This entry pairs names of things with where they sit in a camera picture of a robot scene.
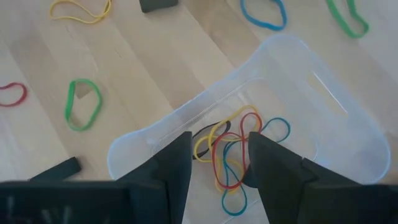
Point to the green rubber band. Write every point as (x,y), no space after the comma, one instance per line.
(339,19)
(70,99)

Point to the red rubber band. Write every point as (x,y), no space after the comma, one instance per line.
(214,158)
(25,94)

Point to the clear plastic bin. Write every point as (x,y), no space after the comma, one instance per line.
(311,93)

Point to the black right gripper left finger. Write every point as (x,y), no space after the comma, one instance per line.
(168,186)

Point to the blue rubber band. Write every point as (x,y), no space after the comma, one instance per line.
(275,28)

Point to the thin black rubber band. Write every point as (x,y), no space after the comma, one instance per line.
(228,124)

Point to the yellow rubber band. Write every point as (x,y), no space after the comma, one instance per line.
(248,106)
(218,182)
(77,20)

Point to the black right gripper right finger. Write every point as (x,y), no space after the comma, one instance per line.
(280,186)

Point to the teal rubber band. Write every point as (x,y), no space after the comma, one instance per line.
(234,214)

